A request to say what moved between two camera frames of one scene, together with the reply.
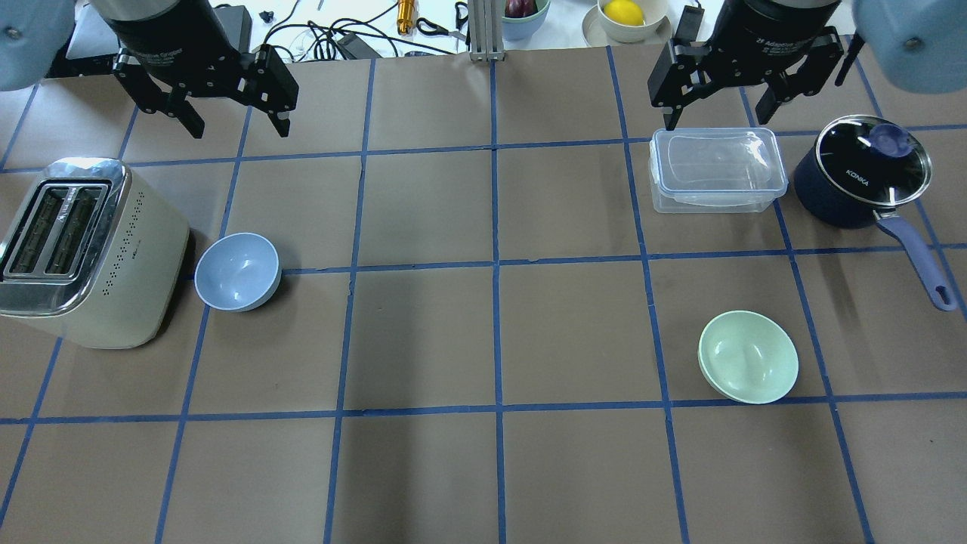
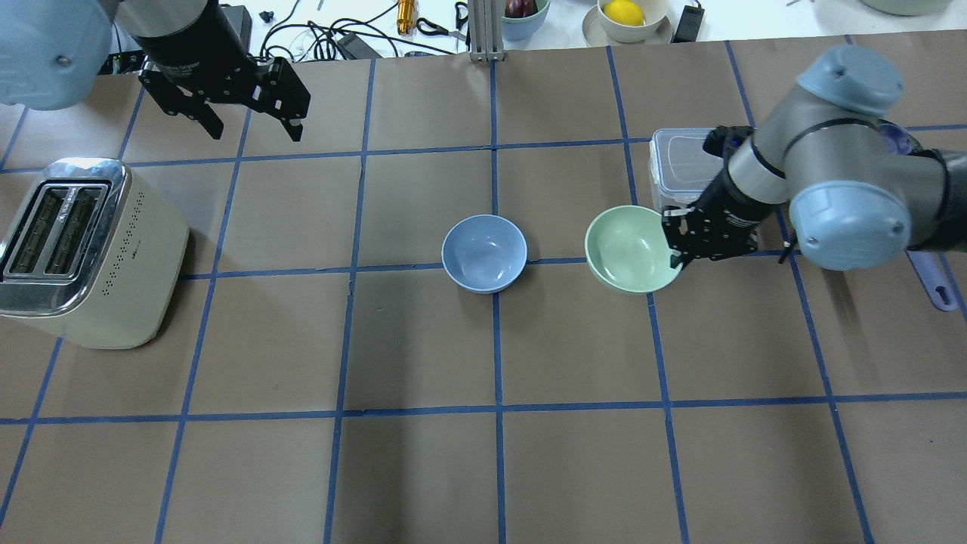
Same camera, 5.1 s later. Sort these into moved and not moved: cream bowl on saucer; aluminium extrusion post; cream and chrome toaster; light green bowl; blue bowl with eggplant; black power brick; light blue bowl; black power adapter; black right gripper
Moved: black right gripper; light blue bowl; light green bowl
Not moved: cream and chrome toaster; blue bowl with eggplant; aluminium extrusion post; black power brick; black power adapter; cream bowl on saucer
